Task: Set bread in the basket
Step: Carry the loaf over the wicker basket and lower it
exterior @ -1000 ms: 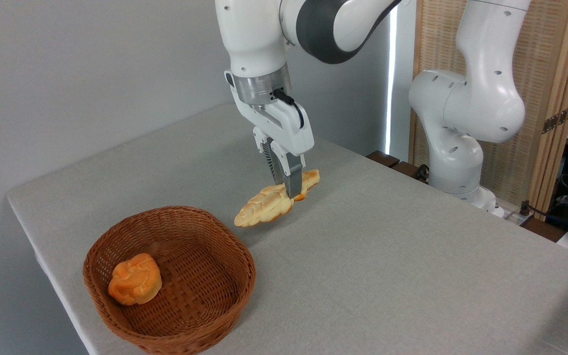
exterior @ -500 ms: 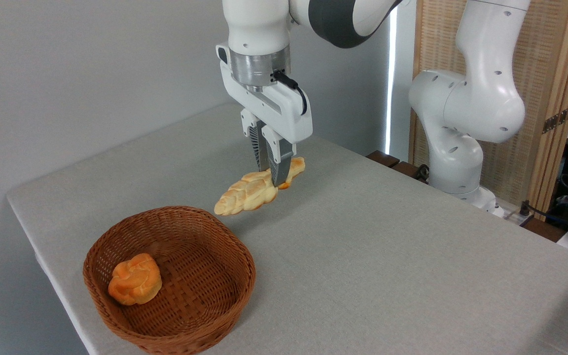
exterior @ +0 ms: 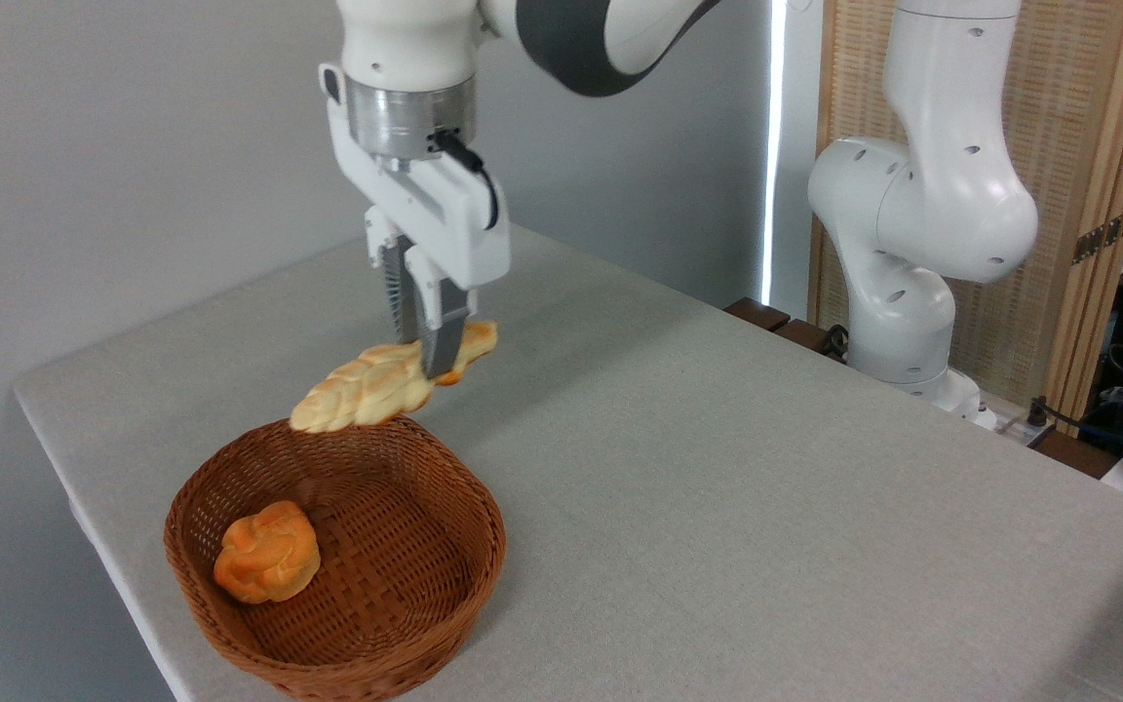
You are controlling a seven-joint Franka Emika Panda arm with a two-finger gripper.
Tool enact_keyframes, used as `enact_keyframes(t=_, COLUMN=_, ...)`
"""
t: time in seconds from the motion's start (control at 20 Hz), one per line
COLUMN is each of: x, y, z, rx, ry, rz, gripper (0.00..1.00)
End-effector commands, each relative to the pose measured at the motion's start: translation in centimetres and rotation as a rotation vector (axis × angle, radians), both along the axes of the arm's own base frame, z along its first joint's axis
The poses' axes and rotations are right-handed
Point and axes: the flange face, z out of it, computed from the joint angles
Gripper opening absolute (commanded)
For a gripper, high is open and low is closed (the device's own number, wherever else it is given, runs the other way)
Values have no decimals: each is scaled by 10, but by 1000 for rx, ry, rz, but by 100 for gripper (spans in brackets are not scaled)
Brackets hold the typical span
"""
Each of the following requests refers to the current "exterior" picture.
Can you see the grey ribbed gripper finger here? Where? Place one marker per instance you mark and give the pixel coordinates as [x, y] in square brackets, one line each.
[403, 292]
[445, 341]

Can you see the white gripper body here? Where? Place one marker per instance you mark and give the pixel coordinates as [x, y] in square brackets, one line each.
[435, 210]

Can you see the long braided golden bread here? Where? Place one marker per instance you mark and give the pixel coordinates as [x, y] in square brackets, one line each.
[367, 385]

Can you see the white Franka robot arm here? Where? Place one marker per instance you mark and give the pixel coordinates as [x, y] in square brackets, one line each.
[951, 195]

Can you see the brown woven wicker basket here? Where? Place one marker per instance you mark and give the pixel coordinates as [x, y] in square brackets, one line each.
[396, 575]

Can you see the round orange bread roll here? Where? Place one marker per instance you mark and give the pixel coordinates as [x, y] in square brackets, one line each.
[267, 554]

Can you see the dark brown wooden slat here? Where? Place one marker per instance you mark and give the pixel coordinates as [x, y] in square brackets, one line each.
[805, 337]
[1073, 453]
[758, 313]

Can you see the grey fabric table cover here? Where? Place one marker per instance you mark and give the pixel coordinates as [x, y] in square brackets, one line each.
[766, 546]

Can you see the black metal screen hinge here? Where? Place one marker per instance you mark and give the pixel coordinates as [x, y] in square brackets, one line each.
[1103, 236]

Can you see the rattan screen with wood frame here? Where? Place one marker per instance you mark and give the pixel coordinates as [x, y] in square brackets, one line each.
[1068, 97]

